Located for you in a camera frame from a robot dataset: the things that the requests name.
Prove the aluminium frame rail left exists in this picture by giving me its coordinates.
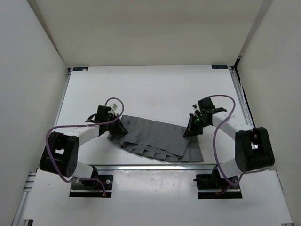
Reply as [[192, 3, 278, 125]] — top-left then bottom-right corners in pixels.
[[10, 68, 72, 226]]

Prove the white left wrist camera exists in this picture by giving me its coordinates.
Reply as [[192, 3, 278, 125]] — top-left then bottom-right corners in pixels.
[[109, 104, 118, 115]]

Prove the aluminium frame rail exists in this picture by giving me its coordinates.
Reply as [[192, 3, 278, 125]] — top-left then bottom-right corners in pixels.
[[229, 66, 255, 128], [10, 68, 72, 226]]

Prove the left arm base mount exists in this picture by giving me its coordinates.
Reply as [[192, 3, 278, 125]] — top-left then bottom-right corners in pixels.
[[70, 166, 113, 197]]

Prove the aluminium frame rail right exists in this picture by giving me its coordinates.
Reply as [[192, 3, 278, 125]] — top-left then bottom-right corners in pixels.
[[229, 66, 255, 128]]

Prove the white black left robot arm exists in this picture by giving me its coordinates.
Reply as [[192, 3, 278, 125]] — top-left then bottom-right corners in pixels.
[[40, 104, 127, 188]]

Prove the blue label left corner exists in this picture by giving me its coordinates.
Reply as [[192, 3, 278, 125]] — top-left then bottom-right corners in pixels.
[[72, 67, 89, 71]]

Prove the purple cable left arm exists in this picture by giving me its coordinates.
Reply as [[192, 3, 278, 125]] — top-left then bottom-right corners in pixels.
[[46, 97, 125, 193]]

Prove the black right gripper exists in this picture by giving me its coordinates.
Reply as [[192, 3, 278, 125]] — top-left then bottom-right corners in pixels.
[[183, 113, 210, 137]]

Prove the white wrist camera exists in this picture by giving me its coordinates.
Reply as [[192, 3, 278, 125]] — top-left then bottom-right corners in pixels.
[[192, 104, 202, 117], [109, 104, 118, 115]]

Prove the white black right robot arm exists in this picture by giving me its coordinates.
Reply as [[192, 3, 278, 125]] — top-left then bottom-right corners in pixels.
[[183, 96, 275, 188]]

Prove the blue label right corner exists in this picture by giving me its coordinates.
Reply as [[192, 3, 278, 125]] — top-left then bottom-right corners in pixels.
[[212, 65, 228, 69]]

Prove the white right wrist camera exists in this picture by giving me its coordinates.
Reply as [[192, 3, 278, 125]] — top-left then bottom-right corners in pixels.
[[192, 104, 202, 117]]

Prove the blue label corner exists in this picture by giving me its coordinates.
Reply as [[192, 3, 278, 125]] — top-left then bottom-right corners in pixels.
[[212, 65, 228, 69], [72, 67, 89, 71]]

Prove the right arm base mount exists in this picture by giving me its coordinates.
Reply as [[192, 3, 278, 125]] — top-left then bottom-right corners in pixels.
[[193, 166, 241, 196]]

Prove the grey pleated skirt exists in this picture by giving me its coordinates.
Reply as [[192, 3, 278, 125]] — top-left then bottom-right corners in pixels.
[[108, 115, 204, 163]]

